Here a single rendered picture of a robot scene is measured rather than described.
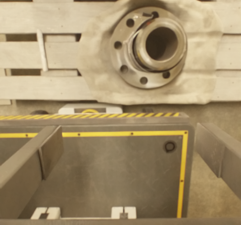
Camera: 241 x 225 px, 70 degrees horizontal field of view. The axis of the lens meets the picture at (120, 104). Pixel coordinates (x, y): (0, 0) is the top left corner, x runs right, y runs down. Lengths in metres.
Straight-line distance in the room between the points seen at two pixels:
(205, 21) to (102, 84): 0.41
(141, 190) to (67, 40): 0.59
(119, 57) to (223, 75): 0.42
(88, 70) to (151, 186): 0.46
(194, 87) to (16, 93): 0.68
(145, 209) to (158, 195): 0.07
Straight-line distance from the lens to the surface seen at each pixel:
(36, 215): 0.72
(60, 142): 0.16
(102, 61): 0.62
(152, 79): 0.61
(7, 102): 0.98
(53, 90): 0.72
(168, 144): 0.56
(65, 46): 0.69
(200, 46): 0.69
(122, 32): 0.61
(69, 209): 0.71
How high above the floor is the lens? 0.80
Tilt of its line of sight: 76 degrees down
